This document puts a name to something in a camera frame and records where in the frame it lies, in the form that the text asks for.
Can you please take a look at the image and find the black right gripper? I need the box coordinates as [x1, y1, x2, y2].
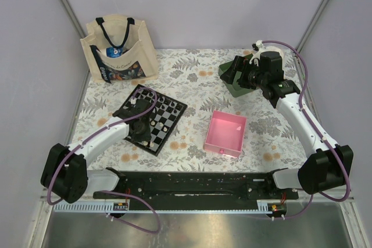
[219, 56, 267, 91]

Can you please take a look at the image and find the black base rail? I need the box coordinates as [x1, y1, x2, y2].
[93, 171, 299, 205]

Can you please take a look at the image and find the black white chess board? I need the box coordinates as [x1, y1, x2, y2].
[113, 85, 187, 156]

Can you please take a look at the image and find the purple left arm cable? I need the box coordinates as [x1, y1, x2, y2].
[46, 87, 161, 234]

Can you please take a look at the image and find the floral table cloth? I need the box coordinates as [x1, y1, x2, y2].
[72, 49, 306, 172]

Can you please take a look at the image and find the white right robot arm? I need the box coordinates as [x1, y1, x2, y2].
[220, 51, 353, 199]

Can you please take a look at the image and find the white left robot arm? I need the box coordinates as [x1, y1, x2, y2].
[41, 99, 156, 205]

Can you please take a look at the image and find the pink plastic tray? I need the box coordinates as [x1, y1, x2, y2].
[203, 110, 246, 158]

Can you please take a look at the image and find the green plastic tray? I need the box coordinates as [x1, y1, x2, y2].
[219, 61, 253, 98]

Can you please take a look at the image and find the blue white packet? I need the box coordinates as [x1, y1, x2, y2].
[105, 46, 123, 58]

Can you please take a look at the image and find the cream canvas tote bag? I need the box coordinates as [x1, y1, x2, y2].
[80, 14, 159, 83]

